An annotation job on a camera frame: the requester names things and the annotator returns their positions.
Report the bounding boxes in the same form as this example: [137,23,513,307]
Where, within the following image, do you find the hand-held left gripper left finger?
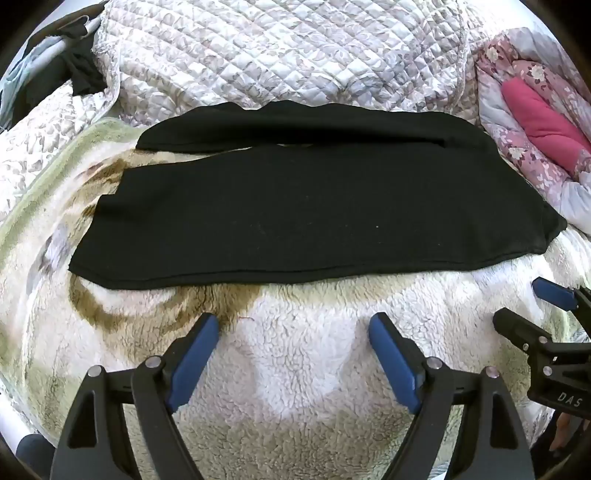
[48,313,220,480]

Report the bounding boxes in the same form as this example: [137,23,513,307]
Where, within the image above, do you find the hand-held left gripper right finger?
[368,312,532,480]

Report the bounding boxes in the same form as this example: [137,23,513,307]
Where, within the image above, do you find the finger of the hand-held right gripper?
[493,308,561,358]
[532,277,591,319]

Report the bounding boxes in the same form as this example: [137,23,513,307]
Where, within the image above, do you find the black pants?
[69,100,568,291]

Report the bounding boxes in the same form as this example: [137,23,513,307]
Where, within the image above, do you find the person's right hand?
[549,408,578,455]

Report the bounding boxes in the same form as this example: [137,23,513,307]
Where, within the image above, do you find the floral fleece blanket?
[0,117,591,480]

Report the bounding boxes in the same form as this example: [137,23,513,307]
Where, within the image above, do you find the pink floral quilt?
[475,27,591,229]

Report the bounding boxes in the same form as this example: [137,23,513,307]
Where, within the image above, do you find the pink cloth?
[502,78,588,178]

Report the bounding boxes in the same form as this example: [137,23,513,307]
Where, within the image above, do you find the dark cloth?
[23,0,109,97]

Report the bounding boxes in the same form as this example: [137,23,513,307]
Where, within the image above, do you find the grey quilted bedspread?
[0,0,483,232]

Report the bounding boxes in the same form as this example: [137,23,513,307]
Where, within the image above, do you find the light blue cloth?
[0,41,63,125]

